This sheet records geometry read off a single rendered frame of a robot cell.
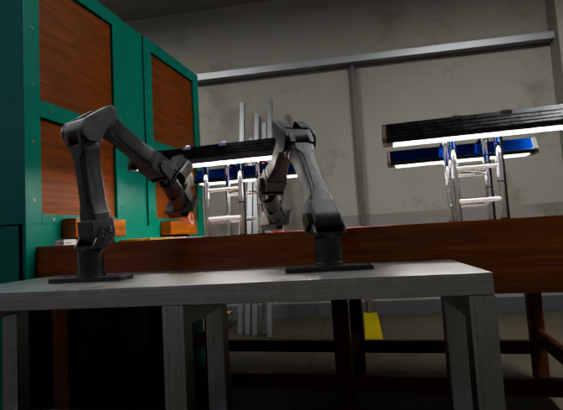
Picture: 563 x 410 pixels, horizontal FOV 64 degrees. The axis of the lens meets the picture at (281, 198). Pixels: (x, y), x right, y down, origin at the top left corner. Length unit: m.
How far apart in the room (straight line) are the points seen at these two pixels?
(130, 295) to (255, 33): 3.95
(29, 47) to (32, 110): 0.22
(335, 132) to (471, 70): 1.32
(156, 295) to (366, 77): 3.71
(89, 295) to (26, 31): 1.08
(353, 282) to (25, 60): 1.34
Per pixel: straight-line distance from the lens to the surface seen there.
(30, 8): 1.88
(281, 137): 1.21
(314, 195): 1.07
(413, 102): 4.37
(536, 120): 1.61
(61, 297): 1.05
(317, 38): 4.58
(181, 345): 0.94
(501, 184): 1.75
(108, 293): 1.00
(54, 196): 1.79
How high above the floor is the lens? 0.76
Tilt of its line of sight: 5 degrees up
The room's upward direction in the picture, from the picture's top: 3 degrees counter-clockwise
